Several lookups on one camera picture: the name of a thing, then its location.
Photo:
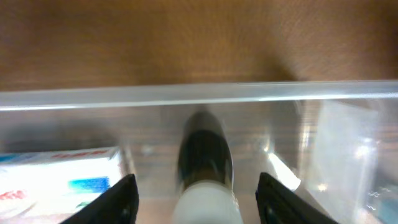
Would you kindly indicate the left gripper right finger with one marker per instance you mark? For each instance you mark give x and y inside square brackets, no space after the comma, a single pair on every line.
[279,205]

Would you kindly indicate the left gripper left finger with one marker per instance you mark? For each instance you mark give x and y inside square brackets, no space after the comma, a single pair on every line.
[118,205]

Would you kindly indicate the dark bottle white cap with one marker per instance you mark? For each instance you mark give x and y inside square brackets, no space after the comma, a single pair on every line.
[205,174]

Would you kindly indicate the Panadol medicine box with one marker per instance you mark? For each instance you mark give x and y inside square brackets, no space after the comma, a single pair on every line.
[35,184]

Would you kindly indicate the clear plastic container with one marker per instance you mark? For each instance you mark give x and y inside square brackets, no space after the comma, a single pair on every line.
[335,143]

